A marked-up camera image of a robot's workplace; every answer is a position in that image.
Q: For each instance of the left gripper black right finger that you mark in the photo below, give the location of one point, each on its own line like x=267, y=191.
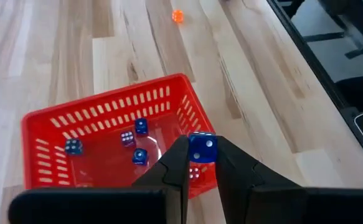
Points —
x=262, y=202

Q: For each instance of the blue translucent die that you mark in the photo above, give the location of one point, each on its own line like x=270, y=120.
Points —
x=203, y=147
x=140, y=156
x=141, y=126

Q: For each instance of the teal translucent die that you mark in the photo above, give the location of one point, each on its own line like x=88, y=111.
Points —
x=73, y=147

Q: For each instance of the orange translucent die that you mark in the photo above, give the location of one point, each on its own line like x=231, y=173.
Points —
x=177, y=15

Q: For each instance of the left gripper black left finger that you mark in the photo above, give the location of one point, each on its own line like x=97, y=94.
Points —
x=156, y=202

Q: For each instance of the red translucent die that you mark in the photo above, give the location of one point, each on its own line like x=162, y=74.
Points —
x=194, y=173

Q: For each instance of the purple translucent die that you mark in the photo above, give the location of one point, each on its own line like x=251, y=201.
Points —
x=127, y=138

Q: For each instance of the red slotted plastic basket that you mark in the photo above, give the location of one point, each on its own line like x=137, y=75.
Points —
x=106, y=165

